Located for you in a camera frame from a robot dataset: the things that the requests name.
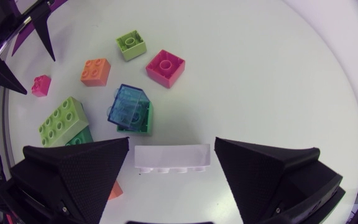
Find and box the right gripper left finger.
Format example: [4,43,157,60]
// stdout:
[0,137,130,224]

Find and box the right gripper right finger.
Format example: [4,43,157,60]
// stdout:
[214,137,346,224]

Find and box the white toy brick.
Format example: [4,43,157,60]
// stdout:
[134,143,211,174]

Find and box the red toy brick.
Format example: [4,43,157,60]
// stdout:
[30,74,52,98]
[145,49,186,90]

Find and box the green toy brick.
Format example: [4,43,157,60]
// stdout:
[116,101,154,136]
[65,126,94,146]

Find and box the orange toy brick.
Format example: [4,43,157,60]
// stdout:
[107,179,124,201]
[80,58,112,88]

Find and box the long lime toy brick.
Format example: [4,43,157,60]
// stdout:
[38,96,90,148]

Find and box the clear blue toy brick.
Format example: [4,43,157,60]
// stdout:
[107,83,151,132]

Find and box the small lime toy brick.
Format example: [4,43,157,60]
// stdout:
[115,29,147,62]

